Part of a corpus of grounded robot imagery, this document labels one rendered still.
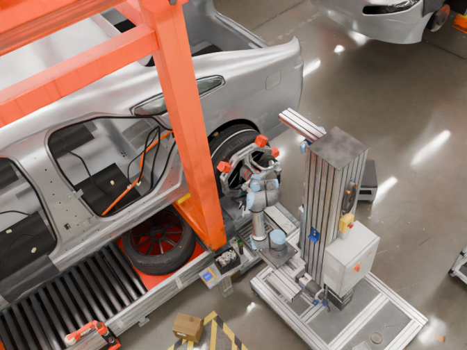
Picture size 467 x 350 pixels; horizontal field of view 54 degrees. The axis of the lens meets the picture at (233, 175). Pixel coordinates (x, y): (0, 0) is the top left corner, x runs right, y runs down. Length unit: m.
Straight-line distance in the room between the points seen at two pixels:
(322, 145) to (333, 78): 3.71
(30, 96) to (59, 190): 1.27
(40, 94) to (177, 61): 0.72
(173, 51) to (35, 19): 0.70
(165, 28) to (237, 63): 1.41
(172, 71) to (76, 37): 1.60
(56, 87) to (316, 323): 2.81
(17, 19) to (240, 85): 2.03
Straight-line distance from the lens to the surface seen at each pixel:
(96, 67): 2.35
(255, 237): 3.43
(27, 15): 2.19
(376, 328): 4.12
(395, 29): 5.57
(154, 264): 4.12
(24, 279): 3.94
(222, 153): 3.87
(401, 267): 4.65
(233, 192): 4.13
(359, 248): 3.23
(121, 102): 3.36
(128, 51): 2.40
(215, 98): 3.65
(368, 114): 5.89
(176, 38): 2.47
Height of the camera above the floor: 4.00
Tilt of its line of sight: 51 degrees down
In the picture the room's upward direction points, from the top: 8 degrees counter-clockwise
